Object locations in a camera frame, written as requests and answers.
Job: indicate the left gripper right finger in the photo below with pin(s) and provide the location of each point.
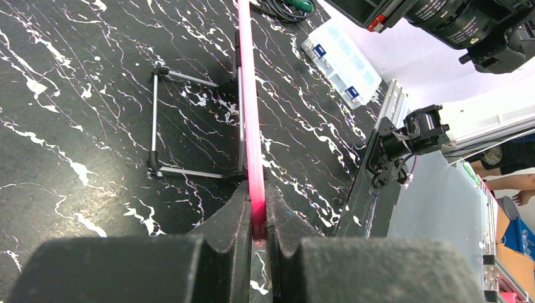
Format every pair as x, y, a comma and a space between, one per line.
309, 267

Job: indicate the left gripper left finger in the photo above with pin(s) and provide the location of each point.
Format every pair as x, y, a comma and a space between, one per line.
211, 263

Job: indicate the pink framed whiteboard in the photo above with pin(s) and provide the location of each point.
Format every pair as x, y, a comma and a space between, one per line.
252, 131

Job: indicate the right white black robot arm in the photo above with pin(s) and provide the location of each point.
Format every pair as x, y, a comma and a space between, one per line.
495, 37

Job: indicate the clear plastic screw box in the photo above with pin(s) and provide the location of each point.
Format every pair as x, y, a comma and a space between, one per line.
343, 64

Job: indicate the person in background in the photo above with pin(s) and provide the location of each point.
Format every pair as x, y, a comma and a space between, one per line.
502, 162

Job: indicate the green connector plug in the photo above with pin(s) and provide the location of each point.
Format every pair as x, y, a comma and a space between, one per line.
306, 6

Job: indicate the metal wire whiteboard stand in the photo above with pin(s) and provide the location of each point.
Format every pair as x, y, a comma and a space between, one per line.
204, 141

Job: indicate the aluminium frame rail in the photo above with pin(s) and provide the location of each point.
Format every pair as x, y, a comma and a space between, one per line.
444, 199

